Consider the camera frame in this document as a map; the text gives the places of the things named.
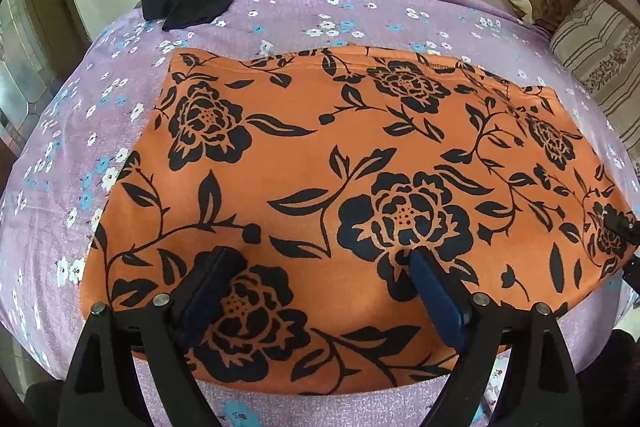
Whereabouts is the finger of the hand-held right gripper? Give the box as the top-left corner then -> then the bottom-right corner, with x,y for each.
603,207 -> 640,252
620,256 -> 640,294

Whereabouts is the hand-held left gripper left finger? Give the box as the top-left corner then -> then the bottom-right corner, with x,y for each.
57,246 -> 249,427

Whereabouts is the beige striped pillow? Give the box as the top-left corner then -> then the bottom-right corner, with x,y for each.
547,0 -> 640,148

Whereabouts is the stained glass door panel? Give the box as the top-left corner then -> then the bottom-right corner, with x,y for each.
0,0 -> 67,150

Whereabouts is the purple floral bedsheet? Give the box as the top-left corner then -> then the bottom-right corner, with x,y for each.
0,0 -> 640,427

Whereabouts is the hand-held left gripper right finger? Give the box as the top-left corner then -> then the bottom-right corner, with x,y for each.
407,247 -> 587,427

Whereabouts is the orange black floral blouse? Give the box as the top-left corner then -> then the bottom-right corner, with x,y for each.
82,47 -> 637,397

